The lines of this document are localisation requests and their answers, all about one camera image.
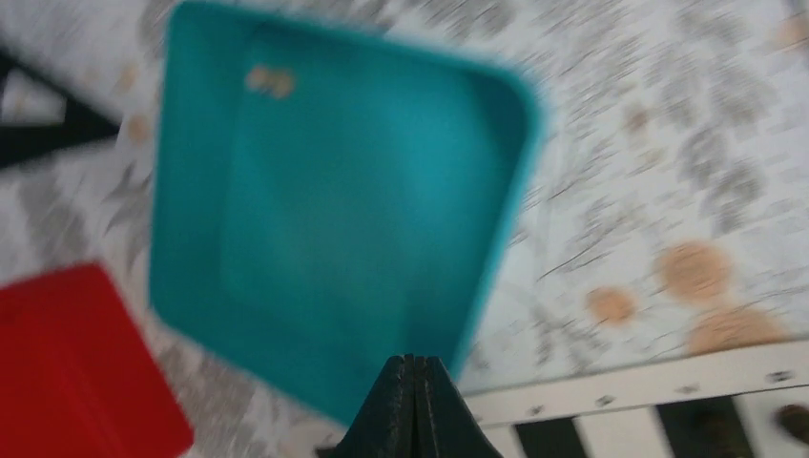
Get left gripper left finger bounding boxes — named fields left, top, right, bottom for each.
left=329, top=355, right=415, bottom=458

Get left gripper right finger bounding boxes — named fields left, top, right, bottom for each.
left=414, top=357, right=501, bottom=458

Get teal tray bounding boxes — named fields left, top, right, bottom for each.
left=149, top=1, right=549, bottom=425

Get black white chessboard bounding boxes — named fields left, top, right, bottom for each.
left=278, top=338, right=809, bottom=458

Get floral patterned mat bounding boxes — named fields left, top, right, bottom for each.
left=1, top=1, right=808, bottom=457

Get red square box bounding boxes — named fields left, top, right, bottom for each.
left=1, top=263, right=194, bottom=457

